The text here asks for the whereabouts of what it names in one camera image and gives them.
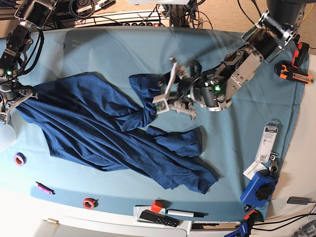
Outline red tape roll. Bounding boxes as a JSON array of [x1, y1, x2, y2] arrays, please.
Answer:
[[82, 198, 98, 210]]

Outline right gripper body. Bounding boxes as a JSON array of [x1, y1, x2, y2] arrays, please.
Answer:
[[0, 85, 38, 123]]

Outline white plastic cup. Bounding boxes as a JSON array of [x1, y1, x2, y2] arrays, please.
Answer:
[[0, 124, 17, 152]]

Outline blue box black knob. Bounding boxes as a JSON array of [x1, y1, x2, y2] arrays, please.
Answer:
[[240, 171, 278, 208]]

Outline keys with carabiner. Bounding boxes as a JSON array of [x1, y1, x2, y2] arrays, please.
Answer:
[[269, 152, 279, 178]]

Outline black remote control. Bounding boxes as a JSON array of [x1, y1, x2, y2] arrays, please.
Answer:
[[140, 210, 180, 227]]

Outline blue t-shirt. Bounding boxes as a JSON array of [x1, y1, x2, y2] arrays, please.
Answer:
[[17, 73, 219, 194]]

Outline white paper card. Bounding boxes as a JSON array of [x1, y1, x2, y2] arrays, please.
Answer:
[[243, 161, 267, 180]]

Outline blue spring clamp bottom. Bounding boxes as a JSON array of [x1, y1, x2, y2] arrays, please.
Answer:
[[224, 210, 260, 237]]

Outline light blue table cloth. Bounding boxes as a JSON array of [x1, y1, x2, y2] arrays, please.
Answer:
[[0, 27, 304, 221]]

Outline red cube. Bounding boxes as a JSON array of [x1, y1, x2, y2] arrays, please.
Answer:
[[151, 200, 163, 213]]

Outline white black marker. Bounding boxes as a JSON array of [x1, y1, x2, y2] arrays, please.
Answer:
[[166, 209, 207, 218]]

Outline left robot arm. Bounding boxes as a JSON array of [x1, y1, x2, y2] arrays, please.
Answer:
[[153, 0, 309, 119]]

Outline grey small device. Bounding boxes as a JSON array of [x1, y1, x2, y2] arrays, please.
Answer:
[[287, 197, 310, 205]]

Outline grey blister package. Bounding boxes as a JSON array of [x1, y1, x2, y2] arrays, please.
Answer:
[[255, 119, 280, 163]]

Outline pink marker pen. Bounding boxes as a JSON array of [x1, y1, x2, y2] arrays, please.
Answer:
[[36, 182, 55, 195]]

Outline purple tape roll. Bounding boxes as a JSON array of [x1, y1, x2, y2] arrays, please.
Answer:
[[14, 153, 26, 166]]

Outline orange black upright clamp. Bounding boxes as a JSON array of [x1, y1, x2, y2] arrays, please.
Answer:
[[292, 42, 310, 69]]

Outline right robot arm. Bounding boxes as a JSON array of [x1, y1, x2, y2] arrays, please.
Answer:
[[0, 0, 58, 124]]

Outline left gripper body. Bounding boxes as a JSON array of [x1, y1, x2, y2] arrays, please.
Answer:
[[152, 56, 197, 120]]

